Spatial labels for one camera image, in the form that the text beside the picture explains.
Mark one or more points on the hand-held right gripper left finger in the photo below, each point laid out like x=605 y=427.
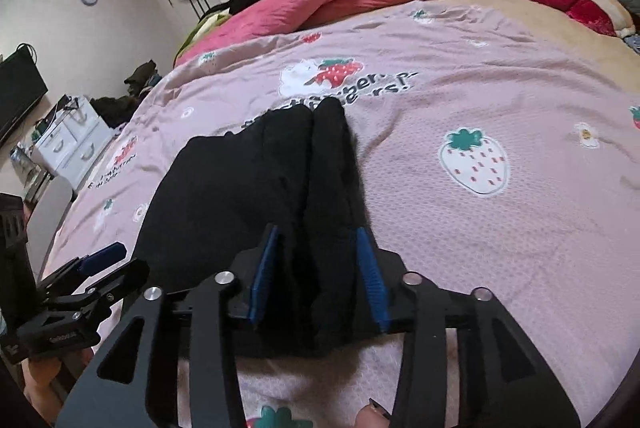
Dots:
x=262 y=278

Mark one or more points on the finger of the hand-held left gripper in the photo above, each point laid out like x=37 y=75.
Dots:
x=102 y=256
x=115 y=283

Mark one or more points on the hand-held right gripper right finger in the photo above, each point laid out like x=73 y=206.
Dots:
x=372 y=278

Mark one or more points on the black sweater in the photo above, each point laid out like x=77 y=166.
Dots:
x=240 y=188

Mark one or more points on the dark clothes pile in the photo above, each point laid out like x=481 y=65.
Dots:
x=115 y=110

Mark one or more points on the person's left hand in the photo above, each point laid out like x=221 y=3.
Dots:
x=42 y=383

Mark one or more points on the person's right hand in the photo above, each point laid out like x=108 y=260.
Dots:
x=370 y=418

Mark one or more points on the white drawer chest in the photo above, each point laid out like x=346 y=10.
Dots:
x=75 y=142

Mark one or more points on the pink printed blanket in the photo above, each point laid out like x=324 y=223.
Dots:
x=500 y=258

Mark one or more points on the black television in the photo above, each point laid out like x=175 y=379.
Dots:
x=20 y=92

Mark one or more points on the olive green garment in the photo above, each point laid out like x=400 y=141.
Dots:
x=145 y=75

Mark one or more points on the yellow-green cloth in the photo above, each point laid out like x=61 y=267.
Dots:
x=205 y=30

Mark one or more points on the beige bed sheet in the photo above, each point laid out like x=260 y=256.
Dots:
x=575 y=57

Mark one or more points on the red patterned pillow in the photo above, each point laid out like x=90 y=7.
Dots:
x=585 y=10

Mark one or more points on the blue floral cloth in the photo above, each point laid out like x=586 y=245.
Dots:
x=634 y=42

